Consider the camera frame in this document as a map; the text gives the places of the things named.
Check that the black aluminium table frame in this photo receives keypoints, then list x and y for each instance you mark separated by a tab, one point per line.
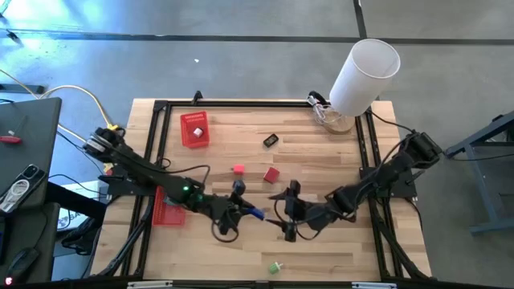
261	103

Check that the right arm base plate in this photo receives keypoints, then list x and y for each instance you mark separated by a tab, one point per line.
403	188

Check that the red plastic mesh basket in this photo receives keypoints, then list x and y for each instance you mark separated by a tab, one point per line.
188	138
166	214

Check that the blue power bank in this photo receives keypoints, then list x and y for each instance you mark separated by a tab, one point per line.
257	214

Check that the green and white wall charger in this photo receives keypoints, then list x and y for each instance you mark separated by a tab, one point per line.
274	268

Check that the round wooden lamp base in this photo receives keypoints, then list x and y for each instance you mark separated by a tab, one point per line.
339	126

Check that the red cube wall charger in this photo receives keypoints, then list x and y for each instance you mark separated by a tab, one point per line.
271	175

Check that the black flat bar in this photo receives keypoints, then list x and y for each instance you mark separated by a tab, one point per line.
24	88

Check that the small black charger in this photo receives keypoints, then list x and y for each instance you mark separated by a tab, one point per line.
271	140

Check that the blue-grey metal table stand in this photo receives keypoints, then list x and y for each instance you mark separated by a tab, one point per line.
480	184

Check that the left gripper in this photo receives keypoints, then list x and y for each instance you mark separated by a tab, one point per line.
225	212

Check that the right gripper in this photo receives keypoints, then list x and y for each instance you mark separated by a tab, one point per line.
315	216

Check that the pink cube wall charger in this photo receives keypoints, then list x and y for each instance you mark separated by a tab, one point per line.
239	169

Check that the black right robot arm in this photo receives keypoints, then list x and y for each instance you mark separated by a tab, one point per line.
385	172

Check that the white cube wall charger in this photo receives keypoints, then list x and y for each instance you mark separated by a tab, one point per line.
198	132

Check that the black frame clip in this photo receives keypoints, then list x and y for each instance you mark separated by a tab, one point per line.
197	96

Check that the dark grey side desk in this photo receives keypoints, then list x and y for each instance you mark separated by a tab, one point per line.
32	120

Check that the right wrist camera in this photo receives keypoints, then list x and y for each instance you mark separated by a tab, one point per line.
292	208

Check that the white metal bracket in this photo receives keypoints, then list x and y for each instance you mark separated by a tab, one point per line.
149	285
373	286

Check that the white printed box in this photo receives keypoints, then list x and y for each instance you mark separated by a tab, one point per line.
82	188

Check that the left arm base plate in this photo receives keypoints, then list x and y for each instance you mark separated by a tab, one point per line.
116	186

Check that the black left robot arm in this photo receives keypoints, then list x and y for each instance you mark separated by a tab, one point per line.
140	170

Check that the white cylindrical lamp shade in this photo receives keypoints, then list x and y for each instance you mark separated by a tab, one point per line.
361	80

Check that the smartphone in clear case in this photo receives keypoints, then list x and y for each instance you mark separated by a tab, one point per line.
22	186

